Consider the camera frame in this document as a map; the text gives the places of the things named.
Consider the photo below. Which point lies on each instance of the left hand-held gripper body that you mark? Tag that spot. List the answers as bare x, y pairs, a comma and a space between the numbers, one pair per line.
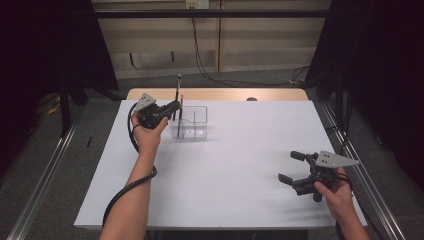
150, 113

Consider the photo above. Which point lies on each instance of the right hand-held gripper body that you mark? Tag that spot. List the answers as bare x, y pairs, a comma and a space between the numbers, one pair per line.
333, 160

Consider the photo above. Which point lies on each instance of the orange-tipped makeup brush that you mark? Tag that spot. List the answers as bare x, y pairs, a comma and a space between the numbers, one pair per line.
180, 121

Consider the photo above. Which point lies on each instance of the clear plastic organizer box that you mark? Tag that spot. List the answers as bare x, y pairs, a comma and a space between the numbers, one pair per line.
195, 128

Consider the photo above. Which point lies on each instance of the person's left hand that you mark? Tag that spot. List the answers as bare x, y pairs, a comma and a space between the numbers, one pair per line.
148, 140

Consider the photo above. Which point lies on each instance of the person's right hand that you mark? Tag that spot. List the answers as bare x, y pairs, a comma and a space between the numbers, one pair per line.
340, 200

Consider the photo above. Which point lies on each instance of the light wooden table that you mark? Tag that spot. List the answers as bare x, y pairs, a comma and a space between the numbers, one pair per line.
216, 94

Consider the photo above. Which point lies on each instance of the small black floor object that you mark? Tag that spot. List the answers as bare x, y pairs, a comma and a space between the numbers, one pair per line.
89, 141

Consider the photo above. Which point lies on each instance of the dark round table grommet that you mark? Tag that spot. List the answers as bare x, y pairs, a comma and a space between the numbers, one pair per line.
251, 99

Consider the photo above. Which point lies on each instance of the black metal stand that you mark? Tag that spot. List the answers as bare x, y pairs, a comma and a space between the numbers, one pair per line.
65, 110

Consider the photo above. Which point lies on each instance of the yellow floor object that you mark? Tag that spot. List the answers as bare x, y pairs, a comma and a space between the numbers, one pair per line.
53, 109

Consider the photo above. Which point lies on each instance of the black horizontal metal bar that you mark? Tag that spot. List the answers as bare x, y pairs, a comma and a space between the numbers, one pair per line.
213, 13

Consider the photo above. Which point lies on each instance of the black curtain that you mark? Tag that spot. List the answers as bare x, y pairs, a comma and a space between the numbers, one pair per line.
383, 66
50, 50

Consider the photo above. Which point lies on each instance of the aluminium floor rail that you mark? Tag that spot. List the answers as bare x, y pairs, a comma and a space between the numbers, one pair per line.
43, 186
370, 186

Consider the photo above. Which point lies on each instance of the small black wall bracket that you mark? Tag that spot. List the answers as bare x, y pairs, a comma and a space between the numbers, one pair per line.
172, 56
132, 59

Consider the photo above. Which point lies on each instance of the white wall socket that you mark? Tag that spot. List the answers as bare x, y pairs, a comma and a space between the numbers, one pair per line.
197, 4

